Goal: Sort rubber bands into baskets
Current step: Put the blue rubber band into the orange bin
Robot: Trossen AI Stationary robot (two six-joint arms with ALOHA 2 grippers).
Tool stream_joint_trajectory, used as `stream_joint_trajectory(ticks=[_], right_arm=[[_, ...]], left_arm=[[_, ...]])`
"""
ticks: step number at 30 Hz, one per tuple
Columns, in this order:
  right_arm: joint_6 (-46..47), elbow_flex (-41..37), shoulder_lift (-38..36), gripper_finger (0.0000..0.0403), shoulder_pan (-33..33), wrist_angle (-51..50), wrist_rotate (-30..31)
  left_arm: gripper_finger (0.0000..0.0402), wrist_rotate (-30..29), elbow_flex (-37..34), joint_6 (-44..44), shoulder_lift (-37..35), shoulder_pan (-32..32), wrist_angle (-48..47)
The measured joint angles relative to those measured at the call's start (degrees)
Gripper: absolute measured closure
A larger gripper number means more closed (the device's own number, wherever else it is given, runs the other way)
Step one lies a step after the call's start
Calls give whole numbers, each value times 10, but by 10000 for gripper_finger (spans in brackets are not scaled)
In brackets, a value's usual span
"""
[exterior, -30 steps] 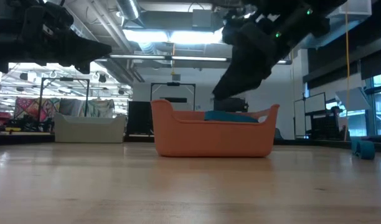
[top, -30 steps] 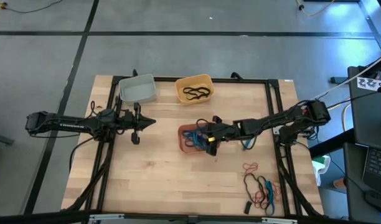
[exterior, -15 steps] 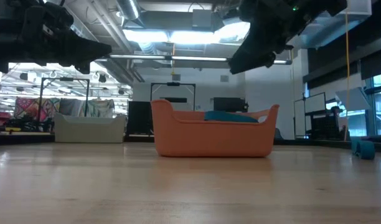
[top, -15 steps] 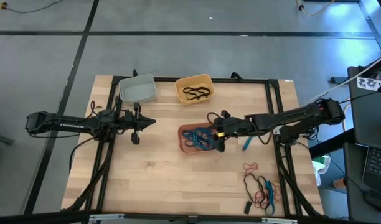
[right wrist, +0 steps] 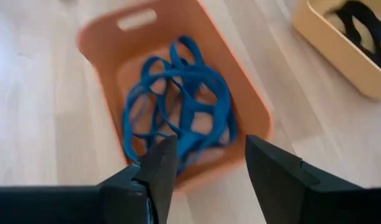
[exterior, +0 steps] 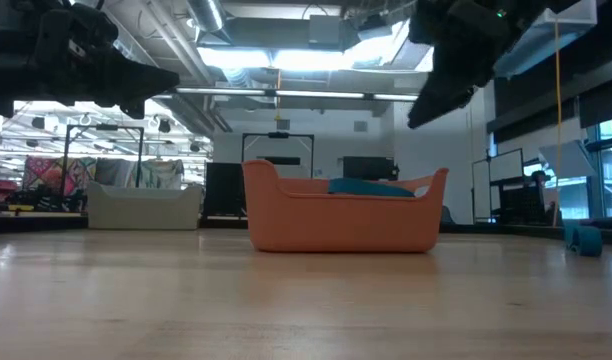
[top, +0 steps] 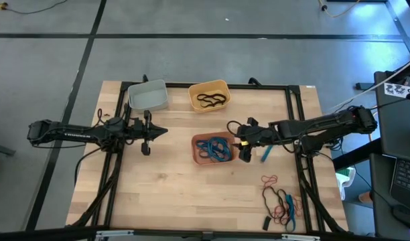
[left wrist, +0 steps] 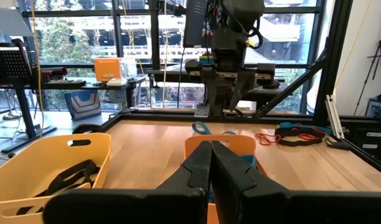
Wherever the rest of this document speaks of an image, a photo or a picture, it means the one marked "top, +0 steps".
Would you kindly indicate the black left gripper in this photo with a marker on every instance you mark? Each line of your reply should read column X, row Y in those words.
column 146, row 134

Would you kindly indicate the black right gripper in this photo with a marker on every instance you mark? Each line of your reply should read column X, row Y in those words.
column 263, row 137

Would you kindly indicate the teal rubber band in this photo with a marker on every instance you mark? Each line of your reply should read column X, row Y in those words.
column 221, row 147

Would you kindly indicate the wide blue rubber band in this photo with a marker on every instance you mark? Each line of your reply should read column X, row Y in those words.
column 290, row 214

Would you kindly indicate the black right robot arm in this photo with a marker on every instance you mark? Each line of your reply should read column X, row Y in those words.
column 325, row 124

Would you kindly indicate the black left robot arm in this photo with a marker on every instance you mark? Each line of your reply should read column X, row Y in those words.
column 74, row 134

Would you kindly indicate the yellow tag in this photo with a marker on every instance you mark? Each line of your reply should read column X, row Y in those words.
column 244, row 143

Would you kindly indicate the grey plastic basket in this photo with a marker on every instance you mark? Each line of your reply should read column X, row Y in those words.
column 148, row 98

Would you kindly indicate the orange plastic basket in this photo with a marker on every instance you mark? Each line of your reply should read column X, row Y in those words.
column 193, row 147

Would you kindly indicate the yellow plastic basket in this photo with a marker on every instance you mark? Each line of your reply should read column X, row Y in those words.
column 193, row 100

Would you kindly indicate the black clamp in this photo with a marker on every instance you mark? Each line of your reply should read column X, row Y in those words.
column 253, row 80
column 145, row 78

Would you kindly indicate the white and green object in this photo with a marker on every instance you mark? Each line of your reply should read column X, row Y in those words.
column 345, row 182

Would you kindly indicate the black desk strut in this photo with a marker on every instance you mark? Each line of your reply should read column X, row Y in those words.
column 355, row 155

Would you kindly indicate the person's foot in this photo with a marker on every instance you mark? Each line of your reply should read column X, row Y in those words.
column 365, row 197

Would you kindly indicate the black desk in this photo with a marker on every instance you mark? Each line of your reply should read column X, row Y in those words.
column 399, row 134

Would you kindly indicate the black overhead beam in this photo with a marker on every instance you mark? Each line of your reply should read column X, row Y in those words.
column 41, row 235

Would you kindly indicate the grey metal bar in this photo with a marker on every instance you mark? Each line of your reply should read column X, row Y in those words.
column 2, row 149

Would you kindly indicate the white printed paper tag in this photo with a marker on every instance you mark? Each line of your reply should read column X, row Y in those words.
column 397, row 90

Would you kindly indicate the black laptop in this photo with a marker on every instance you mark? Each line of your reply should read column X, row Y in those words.
column 407, row 177

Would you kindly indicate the black computer mouse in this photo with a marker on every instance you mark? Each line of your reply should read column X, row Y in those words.
column 406, row 216

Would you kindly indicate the black metal stand leg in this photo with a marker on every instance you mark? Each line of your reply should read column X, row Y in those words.
column 401, row 26

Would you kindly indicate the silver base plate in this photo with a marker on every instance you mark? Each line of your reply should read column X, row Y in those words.
column 296, row 141

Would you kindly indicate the black aluminium table frame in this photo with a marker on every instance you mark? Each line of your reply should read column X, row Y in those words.
column 258, row 86

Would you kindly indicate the silver bracket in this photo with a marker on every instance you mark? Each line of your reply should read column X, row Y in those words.
column 114, row 233
column 300, row 237

